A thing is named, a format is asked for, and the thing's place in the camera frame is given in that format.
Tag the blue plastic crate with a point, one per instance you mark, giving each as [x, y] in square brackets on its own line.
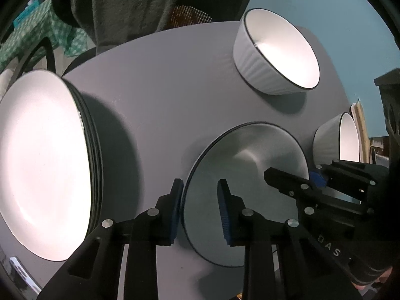
[25, 14]

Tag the white ribbed bowl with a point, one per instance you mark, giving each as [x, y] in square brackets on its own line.
[281, 53]
[325, 140]
[250, 150]

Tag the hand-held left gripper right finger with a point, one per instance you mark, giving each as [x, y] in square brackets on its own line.
[223, 212]

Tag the dark green fleece blanket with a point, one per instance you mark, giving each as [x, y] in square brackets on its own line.
[131, 6]

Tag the person's right hand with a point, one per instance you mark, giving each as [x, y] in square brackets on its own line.
[365, 285]

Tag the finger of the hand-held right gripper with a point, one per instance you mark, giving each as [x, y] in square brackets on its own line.
[287, 184]
[318, 178]

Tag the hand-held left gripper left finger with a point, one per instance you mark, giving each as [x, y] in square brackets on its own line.
[176, 212]

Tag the cream leaning boards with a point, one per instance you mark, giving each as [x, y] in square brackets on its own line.
[359, 118]

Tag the green checked cloth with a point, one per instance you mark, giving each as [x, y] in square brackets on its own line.
[62, 34]

